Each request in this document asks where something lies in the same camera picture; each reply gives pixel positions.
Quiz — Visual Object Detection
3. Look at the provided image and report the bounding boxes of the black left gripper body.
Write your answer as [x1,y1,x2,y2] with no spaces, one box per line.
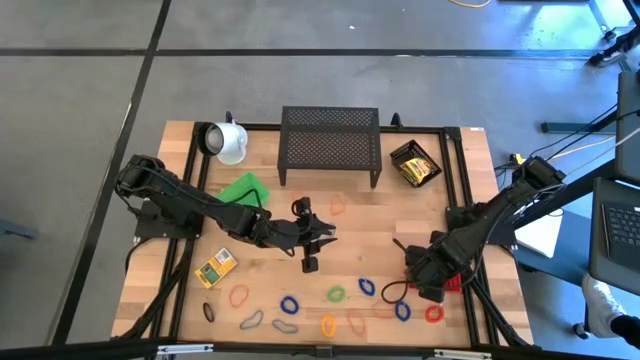
[264,196,320,274]

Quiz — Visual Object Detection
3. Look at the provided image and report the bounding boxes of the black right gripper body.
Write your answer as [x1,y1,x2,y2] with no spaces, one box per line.
[403,231,466,304]

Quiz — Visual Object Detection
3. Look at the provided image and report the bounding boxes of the red plastic basket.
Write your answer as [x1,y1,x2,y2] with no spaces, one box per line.
[407,272,464,295]

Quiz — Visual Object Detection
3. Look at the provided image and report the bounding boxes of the orange rubber band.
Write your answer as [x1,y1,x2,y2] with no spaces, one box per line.
[228,284,250,309]

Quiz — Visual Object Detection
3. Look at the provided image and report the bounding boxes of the grey-blue rubber band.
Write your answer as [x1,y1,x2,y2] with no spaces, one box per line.
[238,309,265,331]
[271,318,300,335]

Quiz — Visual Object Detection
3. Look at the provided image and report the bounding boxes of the black desk beam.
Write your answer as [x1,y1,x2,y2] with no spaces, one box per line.
[514,159,619,229]

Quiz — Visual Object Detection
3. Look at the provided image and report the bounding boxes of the black desk foot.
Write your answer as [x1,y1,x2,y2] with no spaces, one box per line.
[539,121,619,135]

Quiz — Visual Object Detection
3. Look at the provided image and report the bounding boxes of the green plastic basket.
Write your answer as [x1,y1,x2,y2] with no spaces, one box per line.
[217,172,271,209]

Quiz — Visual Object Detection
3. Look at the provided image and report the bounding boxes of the black perforated metal riser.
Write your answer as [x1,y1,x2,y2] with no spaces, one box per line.
[277,105,384,190]

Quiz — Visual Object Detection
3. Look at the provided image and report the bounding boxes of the yellow green card box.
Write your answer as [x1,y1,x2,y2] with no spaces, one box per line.
[193,247,239,290]

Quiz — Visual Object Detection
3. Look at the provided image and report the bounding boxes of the white mug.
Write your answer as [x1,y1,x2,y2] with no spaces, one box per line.
[196,119,250,167]

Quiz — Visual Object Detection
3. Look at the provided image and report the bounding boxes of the white box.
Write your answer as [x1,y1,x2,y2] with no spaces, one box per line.
[514,213,564,259]

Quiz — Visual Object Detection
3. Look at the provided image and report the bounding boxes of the black plastic basket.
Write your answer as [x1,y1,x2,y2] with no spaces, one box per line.
[388,139,444,189]

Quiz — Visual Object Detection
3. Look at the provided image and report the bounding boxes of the blue-grey side table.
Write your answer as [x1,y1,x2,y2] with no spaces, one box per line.
[513,208,600,292]

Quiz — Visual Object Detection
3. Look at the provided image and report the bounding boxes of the dark grey laptop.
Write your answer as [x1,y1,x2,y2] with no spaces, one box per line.
[588,177,640,296]

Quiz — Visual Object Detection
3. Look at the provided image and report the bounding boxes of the person's leg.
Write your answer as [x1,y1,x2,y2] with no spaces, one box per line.
[609,313,640,347]

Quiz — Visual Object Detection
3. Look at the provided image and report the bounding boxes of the dark grey flat panel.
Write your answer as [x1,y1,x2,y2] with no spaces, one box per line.
[613,69,640,186]

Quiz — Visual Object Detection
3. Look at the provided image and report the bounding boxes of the black rig crossbar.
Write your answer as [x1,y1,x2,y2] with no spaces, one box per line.
[0,337,640,360]

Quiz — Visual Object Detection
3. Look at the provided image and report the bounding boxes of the blue-grey floor object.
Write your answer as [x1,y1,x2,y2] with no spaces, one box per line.
[0,218,40,241]

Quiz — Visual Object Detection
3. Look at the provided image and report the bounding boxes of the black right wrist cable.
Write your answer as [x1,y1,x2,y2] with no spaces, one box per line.
[380,279,419,305]

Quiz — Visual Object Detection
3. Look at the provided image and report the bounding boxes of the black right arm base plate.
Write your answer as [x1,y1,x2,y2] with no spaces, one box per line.
[444,204,517,247]

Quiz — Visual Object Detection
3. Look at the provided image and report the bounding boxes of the silver frame bracket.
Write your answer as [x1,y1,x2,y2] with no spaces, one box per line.
[433,348,494,360]
[156,343,215,357]

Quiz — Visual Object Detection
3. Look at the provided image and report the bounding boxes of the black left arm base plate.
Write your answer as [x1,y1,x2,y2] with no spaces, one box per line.
[133,198,205,240]

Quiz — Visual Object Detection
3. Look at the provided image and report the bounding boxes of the white cable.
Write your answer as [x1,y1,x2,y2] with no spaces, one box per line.
[553,127,640,185]

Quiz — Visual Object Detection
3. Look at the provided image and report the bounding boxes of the grey metal floor rail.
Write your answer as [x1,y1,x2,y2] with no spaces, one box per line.
[588,0,634,72]

